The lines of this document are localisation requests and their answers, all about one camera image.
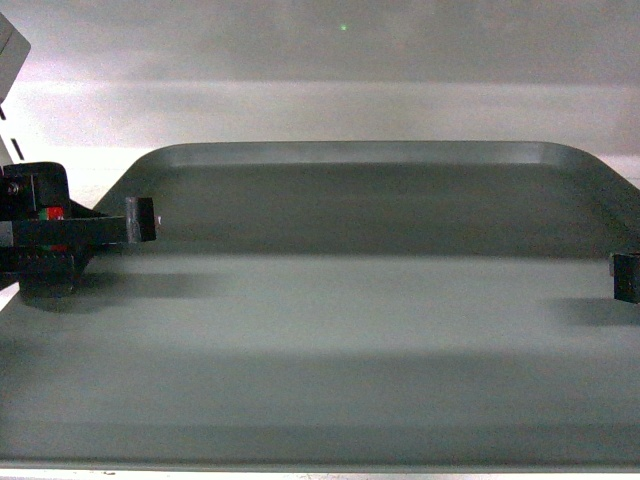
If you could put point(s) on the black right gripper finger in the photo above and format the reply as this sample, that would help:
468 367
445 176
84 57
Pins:
626 276

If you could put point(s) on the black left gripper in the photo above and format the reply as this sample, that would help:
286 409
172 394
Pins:
35 199

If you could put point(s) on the grey rectangular serving tray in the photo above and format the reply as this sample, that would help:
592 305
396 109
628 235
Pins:
357 304

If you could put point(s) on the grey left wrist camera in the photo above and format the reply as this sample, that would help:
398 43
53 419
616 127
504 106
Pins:
14 51

